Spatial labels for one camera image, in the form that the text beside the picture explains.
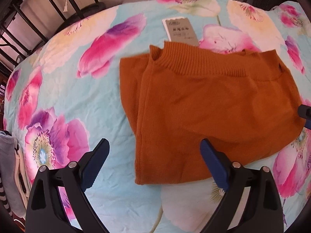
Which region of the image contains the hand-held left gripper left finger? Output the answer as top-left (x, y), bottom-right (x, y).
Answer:
top-left (25, 138), bottom-right (110, 233)

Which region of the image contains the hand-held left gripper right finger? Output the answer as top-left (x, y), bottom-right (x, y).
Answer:
top-left (199, 139), bottom-right (284, 233)

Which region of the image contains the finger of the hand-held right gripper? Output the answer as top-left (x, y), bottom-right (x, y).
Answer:
top-left (298, 104), bottom-right (311, 130)

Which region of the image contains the orange knitted cardigan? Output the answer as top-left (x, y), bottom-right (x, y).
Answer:
top-left (120, 41), bottom-right (306, 185)

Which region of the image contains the stack of folded clothes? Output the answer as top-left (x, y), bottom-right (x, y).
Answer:
top-left (0, 130), bottom-right (26, 217)

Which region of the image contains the floral printed blanket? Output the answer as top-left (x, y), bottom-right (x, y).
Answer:
top-left (2, 0), bottom-right (311, 233)

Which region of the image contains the white folded garment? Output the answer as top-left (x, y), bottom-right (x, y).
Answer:
top-left (14, 144), bottom-right (32, 208)

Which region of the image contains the striped folded garment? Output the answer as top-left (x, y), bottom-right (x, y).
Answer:
top-left (0, 175), bottom-right (12, 215)

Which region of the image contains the grey paper hang tag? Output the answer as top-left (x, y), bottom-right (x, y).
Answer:
top-left (162, 17), bottom-right (200, 47)

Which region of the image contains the black metal bed frame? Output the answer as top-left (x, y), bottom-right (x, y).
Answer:
top-left (0, 0), bottom-right (107, 62)

